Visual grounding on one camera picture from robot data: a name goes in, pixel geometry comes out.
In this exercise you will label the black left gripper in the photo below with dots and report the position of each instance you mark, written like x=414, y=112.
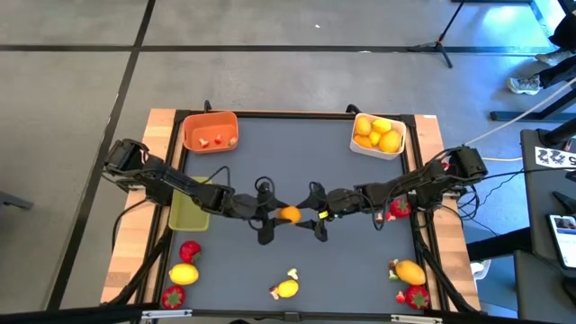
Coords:
x=247, y=207

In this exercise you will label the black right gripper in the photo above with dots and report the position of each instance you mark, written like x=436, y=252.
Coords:
x=344, y=203

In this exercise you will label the round toy orange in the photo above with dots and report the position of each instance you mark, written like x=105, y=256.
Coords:
x=363, y=141
x=289, y=214

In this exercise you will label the brown cap toy mushroom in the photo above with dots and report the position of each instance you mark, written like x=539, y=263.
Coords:
x=379, y=219
x=393, y=263
x=273, y=292

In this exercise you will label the orange oval toy fruit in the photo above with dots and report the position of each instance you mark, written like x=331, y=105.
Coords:
x=363, y=126

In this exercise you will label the yellow-orange toy mango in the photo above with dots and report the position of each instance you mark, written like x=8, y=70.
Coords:
x=390, y=141
x=410, y=272

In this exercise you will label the red cap toy mushroom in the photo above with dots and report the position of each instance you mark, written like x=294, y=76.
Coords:
x=389, y=216
x=400, y=297
x=218, y=139

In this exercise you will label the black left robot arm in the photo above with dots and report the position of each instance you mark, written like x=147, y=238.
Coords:
x=180, y=184

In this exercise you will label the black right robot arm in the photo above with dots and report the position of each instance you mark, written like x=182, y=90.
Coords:
x=405, y=180

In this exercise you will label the pale white toy mushroom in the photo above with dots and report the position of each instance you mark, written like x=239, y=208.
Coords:
x=203, y=142
x=232, y=141
x=293, y=273

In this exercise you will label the white plastic basket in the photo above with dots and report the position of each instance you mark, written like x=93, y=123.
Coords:
x=369, y=154

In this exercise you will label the red tomato green calyx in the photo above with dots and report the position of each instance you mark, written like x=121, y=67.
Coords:
x=400, y=209
x=173, y=297
x=416, y=297

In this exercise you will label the yellow-green plastic basket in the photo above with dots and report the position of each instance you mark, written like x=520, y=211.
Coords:
x=186, y=218

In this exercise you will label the red strawberry upper left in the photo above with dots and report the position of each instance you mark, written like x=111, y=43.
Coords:
x=190, y=251

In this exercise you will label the small yellow toy lemon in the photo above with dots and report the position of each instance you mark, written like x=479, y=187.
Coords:
x=375, y=137

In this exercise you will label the green toy mushroom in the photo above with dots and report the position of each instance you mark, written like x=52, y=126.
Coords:
x=393, y=275

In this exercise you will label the black clamp hook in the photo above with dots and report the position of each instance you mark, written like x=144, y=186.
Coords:
x=353, y=108
x=207, y=105

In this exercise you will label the orange plastic basket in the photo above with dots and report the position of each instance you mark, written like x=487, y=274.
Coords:
x=209, y=123

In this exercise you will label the wooden table side board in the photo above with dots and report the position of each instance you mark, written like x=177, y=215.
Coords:
x=128, y=261
x=450, y=234

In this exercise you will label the white plastic object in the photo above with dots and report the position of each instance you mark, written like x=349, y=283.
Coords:
x=479, y=269

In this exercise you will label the black tripod stand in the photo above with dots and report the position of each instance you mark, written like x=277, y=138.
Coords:
x=436, y=44

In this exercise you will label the black side table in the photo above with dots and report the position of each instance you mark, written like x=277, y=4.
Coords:
x=540, y=202

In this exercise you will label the black desk foot bar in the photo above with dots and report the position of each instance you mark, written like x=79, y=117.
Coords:
x=517, y=116

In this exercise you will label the black rig crossbar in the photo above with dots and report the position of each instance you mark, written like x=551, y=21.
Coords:
x=67, y=315

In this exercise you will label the person's foot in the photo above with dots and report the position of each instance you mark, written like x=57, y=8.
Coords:
x=524, y=84
x=553, y=56

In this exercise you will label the white printed marker sheet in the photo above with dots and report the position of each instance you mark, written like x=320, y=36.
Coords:
x=555, y=157

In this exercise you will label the tablet with lit screen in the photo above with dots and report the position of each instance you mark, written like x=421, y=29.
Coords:
x=564, y=238

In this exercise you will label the black pole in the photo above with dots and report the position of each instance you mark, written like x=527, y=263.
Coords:
x=558, y=134

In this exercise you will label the grey furniture foot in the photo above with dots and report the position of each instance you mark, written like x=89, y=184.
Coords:
x=15, y=200

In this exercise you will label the person's leg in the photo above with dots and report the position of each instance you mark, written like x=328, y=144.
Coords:
x=566, y=31
x=558, y=74

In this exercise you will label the silver metal bracket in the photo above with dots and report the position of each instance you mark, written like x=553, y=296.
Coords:
x=416, y=318
x=166, y=313

